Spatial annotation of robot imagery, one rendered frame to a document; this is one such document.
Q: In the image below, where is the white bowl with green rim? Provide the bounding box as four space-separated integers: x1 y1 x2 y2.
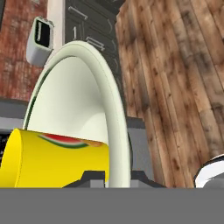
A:
22 39 132 189

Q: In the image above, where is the dark grey cupboard run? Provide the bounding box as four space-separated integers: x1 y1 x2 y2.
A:
64 0 128 117

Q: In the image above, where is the white and black round object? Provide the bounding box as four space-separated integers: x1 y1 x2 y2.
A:
193 154 224 189

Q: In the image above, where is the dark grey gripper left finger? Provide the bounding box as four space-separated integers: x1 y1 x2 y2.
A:
62 170 106 189

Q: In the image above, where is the yellow cup with watermelon print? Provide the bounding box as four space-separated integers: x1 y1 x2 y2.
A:
0 128 110 189

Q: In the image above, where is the pale grey rectangular open container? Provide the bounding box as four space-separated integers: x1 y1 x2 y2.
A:
25 16 55 68

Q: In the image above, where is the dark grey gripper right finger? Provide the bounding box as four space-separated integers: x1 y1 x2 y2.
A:
129 170 167 189

